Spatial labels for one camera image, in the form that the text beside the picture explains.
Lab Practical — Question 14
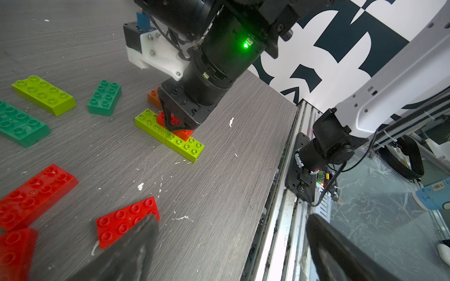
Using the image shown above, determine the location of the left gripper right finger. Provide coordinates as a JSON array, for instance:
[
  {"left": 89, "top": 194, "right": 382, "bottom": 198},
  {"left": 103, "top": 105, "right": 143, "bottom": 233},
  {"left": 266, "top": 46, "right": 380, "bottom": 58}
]
[{"left": 306, "top": 214, "right": 398, "bottom": 281}]

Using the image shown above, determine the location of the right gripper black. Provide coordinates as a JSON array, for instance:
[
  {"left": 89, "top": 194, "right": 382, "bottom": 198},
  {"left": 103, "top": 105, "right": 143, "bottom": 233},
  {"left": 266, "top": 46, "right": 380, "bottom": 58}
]
[{"left": 158, "top": 59, "right": 234, "bottom": 132}]

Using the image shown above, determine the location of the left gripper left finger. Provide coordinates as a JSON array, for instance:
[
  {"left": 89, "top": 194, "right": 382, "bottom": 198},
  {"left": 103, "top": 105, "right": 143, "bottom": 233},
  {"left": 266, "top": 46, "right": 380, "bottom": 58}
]
[{"left": 68, "top": 214, "right": 159, "bottom": 281}]

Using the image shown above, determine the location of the red lego brick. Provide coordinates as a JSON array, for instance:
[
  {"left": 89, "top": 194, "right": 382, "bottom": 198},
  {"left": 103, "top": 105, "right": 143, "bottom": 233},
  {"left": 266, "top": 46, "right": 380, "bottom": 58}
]
[
  {"left": 1, "top": 228, "right": 38, "bottom": 281},
  {"left": 156, "top": 111, "right": 195, "bottom": 142},
  {"left": 96, "top": 197, "right": 160, "bottom": 249},
  {"left": 1, "top": 164, "right": 79, "bottom": 231}
]

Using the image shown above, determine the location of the lime lego brick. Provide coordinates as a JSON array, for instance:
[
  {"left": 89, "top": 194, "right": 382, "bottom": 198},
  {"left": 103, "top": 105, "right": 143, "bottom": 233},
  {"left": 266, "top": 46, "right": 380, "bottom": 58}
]
[
  {"left": 12, "top": 76, "right": 76, "bottom": 116},
  {"left": 165, "top": 133, "right": 205, "bottom": 163},
  {"left": 135, "top": 109, "right": 169, "bottom": 144}
]

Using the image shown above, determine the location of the dark green lego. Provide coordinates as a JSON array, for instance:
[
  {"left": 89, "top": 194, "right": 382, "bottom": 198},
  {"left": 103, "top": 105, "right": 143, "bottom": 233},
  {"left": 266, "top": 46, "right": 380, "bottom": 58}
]
[
  {"left": 1, "top": 101, "right": 51, "bottom": 148},
  {"left": 87, "top": 80, "right": 121, "bottom": 117}
]

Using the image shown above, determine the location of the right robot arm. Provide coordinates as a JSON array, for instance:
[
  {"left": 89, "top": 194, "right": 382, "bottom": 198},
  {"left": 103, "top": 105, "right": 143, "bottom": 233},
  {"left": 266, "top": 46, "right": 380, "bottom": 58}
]
[{"left": 127, "top": 1, "right": 450, "bottom": 171}]

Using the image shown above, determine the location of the orange small lego right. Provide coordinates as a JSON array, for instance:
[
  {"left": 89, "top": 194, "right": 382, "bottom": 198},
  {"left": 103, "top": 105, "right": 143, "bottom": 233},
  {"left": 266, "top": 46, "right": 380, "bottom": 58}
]
[{"left": 147, "top": 87, "right": 162, "bottom": 110}]

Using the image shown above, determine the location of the red lego brick top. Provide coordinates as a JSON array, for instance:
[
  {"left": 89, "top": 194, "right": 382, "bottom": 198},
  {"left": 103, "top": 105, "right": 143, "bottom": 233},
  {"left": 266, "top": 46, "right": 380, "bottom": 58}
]
[{"left": 1, "top": 164, "right": 79, "bottom": 231}]

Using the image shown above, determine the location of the red lego brick tilted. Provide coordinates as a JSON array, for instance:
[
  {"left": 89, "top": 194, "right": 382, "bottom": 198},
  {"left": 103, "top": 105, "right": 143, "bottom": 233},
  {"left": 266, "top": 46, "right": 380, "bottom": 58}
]
[{"left": 1, "top": 228, "right": 38, "bottom": 281}]

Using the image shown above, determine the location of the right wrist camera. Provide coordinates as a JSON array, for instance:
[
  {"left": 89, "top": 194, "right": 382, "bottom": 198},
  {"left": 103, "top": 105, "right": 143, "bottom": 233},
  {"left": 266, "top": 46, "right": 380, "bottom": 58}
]
[{"left": 123, "top": 12, "right": 188, "bottom": 81}]

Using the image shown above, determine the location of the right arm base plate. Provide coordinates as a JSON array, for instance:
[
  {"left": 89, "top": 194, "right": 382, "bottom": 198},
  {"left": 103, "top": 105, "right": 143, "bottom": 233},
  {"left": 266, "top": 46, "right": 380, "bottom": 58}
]
[{"left": 285, "top": 132, "right": 326, "bottom": 207}]

